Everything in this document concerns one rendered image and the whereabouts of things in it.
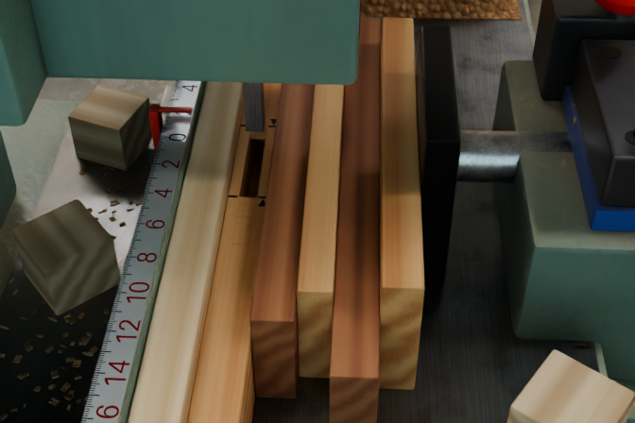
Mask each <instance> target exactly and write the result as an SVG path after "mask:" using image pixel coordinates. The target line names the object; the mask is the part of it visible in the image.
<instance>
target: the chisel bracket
mask: <svg viewBox="0 0 635 423"><path fill-rule="evenodd" d="M30 2H31V6H32V9H33V14H34V18H35V22H36V26H37V30H38V34H39V38H40V43H41V47H42V50H43V58H44V62H45V67H46V71H47V77H76V78H111V79H147V80H182V81H218V82H253V83H289V84H324V85H351V84H353V83H354V81H355V80H356V79H357V77H358V49H359V39H360V9H361V0H30Z"/></svg>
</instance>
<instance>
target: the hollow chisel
mask: <svg viewBox="0 0 635 423"><path fill-rule="evenodd" d="M242 84H243V97H244V112H245V125H246V131H250V132H264V129H265V123H266V116H265V98H264V83H253V82H242Z"/></svg>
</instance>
